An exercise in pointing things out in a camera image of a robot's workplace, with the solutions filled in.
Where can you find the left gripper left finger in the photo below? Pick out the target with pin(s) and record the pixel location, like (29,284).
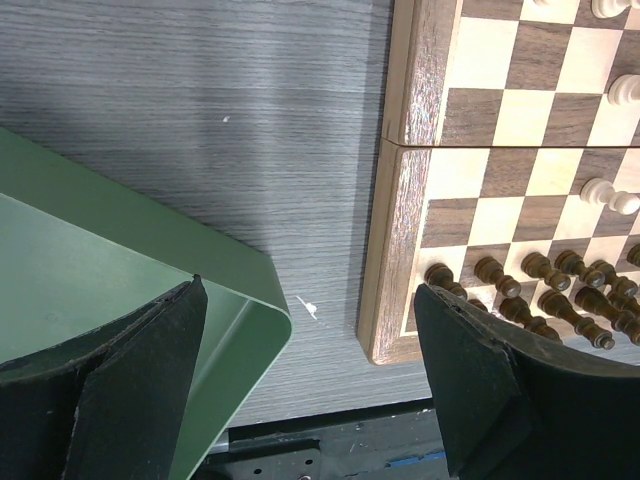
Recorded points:
(107,404)

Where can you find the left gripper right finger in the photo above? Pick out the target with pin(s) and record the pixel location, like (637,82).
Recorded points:
(513,404)

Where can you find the dark chess pawn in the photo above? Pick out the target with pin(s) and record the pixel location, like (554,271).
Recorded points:
(558,305)

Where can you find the dark chess piece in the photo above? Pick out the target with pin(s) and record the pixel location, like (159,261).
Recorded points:
(477,303)
(537,265)
(490,271)
(441,275)

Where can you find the white pawn mid board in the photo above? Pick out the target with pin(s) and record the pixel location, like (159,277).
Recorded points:
(598,191)

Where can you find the dark bishop edge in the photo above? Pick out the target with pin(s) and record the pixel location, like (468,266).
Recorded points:
(517,310)

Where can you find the wooden chess board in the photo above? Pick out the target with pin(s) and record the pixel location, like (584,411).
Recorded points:
(496,115)

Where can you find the green plastic tray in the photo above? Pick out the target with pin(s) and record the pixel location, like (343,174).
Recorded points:
(79,250)

